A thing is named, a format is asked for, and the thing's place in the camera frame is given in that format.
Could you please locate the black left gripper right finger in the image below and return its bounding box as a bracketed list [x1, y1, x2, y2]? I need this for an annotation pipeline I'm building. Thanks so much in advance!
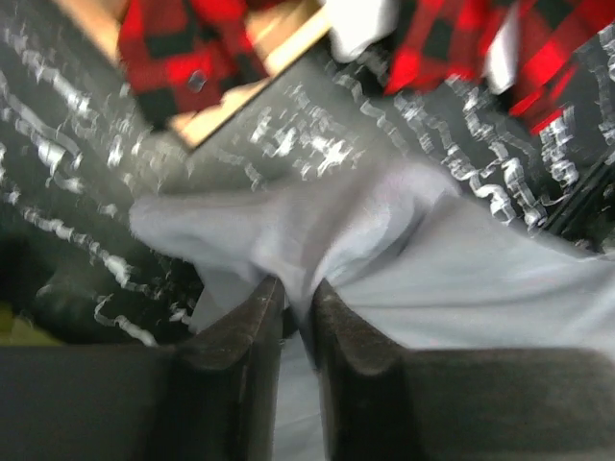
[311, 283, 614, 460]

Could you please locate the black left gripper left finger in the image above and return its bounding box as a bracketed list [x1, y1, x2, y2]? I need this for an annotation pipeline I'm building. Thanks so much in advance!
[1, 278, 283, 460]

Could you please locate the grey shirt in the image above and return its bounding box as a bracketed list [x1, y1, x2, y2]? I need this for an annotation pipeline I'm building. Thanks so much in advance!
[130, 160, 614, 460]

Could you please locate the red black plaid shirt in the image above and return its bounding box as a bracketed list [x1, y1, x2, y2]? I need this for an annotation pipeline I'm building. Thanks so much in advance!
[117, 1, 614, 133]

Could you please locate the olive green laundry basket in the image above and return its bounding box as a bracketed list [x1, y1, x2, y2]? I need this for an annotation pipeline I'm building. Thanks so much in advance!
[0, 303, 63, 347]

